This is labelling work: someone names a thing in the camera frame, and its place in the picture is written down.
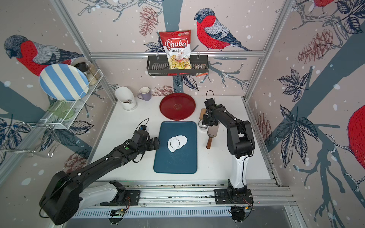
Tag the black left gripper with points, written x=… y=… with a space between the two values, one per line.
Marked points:
x=153 y=146

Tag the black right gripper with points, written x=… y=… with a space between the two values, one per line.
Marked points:
x=214 y=123

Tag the metal spatula wooden handle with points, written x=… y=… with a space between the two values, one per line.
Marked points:
x=212 y=133

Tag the wooden dough roller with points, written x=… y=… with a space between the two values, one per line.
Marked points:
x=202 y=113

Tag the white dough piece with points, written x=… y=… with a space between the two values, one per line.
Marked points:
x=183 y=140

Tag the round cut dough wrapper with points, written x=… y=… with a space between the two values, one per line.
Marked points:
x=174 y=143

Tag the teal cutting board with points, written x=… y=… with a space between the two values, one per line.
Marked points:
x=182 y=161

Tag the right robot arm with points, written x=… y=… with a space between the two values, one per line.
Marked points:
x=240 y=144

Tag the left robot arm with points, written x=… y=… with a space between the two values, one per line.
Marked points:
x=65 y=194

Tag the red round tray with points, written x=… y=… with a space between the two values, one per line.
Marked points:
x=177 y=106

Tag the purple mug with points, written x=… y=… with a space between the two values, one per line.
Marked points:
x=144 y=93

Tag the white cutlery holder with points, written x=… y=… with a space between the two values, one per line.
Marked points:
x=126 y=98

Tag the Chuba cassava chips bag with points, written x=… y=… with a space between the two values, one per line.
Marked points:
x=177 y=46

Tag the green glass cup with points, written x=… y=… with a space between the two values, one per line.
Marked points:
x=61 y=109

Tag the spice jar dark lid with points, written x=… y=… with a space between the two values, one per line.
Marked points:
x=82 y=66

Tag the blue striped plate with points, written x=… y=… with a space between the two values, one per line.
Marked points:
x=64 y=82

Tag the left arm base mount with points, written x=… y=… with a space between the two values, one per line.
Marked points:
x=123 y=197

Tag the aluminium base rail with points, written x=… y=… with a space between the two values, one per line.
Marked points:
x=161 y=199

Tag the black wire wall basket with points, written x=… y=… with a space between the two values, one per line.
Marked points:
x=158 y=66

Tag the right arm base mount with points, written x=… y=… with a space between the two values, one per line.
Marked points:
x=232 y=195

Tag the clear wire wall shelf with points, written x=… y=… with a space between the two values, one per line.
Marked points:
x=51 y=121

